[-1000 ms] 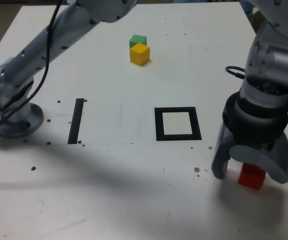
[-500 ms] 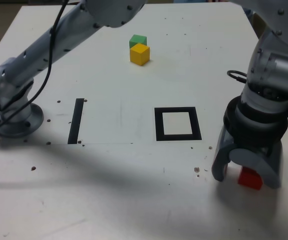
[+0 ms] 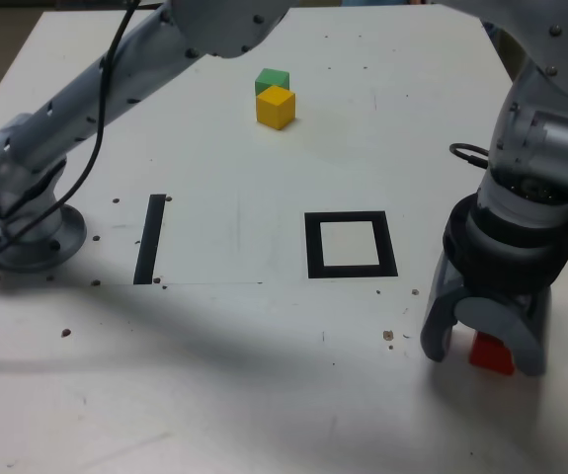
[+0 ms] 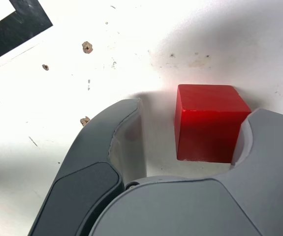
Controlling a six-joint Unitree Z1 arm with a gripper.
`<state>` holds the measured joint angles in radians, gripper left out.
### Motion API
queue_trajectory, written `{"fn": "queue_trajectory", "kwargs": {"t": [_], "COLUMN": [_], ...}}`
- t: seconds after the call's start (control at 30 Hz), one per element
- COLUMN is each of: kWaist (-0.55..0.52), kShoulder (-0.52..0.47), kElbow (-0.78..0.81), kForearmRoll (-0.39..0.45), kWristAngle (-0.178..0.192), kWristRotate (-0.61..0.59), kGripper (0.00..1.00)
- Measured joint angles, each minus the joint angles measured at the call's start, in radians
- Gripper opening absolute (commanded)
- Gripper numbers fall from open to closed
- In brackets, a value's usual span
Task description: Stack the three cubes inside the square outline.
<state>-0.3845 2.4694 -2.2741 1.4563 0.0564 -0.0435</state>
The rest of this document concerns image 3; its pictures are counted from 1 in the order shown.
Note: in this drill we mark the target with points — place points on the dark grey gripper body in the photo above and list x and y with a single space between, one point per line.
515 301

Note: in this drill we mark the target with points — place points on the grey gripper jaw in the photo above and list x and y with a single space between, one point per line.
525 340

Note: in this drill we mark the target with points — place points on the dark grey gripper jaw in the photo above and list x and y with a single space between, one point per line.
439 321

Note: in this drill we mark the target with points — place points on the red cube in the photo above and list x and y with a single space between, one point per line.
488 355

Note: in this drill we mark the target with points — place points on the yellow cube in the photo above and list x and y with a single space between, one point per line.
273 111

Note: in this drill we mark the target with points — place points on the green cube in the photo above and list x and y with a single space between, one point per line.
271 79

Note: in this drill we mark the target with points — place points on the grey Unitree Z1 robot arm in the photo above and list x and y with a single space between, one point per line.
66 113

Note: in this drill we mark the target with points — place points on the black tape square outline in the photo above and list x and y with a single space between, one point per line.
313 247

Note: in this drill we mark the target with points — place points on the black tape strip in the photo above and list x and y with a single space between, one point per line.
149 242

